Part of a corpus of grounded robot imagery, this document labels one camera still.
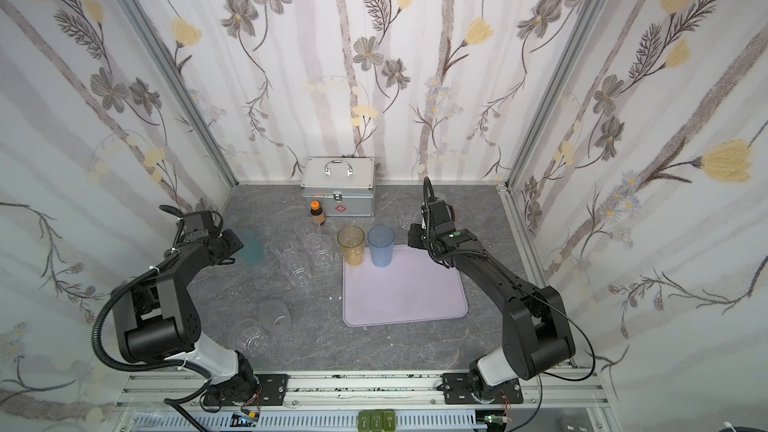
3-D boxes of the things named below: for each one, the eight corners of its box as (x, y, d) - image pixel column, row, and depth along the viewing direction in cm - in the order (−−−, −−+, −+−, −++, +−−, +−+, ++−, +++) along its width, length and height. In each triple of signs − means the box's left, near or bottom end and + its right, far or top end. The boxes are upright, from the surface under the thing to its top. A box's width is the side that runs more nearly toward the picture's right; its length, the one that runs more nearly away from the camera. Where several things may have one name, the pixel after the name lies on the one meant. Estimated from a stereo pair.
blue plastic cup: (367, 267, 99) (365, 243, 88) (372, 248, 104) (370, 223, 93) (390, 271, 98) (390, 247, 87) (394, 251, 103) (394, 227, 92)
